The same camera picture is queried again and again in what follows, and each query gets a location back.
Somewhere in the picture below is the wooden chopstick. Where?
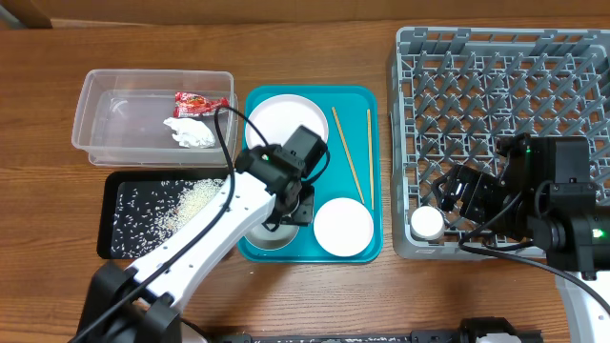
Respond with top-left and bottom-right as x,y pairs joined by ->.
367,109 -> 375,211
331,107 -> 365,204

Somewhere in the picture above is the pile of rice grains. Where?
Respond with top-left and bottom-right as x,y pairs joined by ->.
110,178 -> 224,259

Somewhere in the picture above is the small white plate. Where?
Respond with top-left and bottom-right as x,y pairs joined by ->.
314,197 -> 374,257

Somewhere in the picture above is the red snack wrapper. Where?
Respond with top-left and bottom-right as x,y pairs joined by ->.
173,91 -> 230,118

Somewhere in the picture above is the large white plate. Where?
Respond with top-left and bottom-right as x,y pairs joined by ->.
249,94 -> 329,145

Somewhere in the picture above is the black waste tray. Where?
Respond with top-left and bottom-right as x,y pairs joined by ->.
97,169 -> 228,259

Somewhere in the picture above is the black table clamp mount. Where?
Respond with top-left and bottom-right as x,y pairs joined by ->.
409,317 -> 544,343

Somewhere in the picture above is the grey bowl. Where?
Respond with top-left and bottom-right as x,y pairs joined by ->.
245,225 -> 299,251

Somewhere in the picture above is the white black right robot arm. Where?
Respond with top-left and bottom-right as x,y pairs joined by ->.
432,133 -> 609,342

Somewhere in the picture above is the teal plastic tray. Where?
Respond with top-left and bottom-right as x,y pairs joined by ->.
237,85 -> 384,263

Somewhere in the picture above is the white tissue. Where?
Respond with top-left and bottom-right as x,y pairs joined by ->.
163,117 -> 215,149

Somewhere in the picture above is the wooden chopstick right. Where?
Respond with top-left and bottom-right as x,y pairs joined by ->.
367,109 -> 375,211

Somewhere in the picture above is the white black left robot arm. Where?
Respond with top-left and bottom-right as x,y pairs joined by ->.
74,145 -> 325,343

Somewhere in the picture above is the black rail at table edge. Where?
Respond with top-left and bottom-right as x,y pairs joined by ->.
195,329 -> 422,343

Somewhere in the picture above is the grey dish rack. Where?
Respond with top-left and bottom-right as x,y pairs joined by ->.
388,27 -> 609,260

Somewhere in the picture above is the clear plastic bin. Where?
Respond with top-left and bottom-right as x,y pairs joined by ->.
71,69 -> 237,168

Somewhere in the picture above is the wooden chopstick left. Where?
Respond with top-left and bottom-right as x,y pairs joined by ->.
331,107 -> 365,204

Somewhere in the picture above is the white paper cup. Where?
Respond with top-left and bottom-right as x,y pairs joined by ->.
411,206 -> 445,241

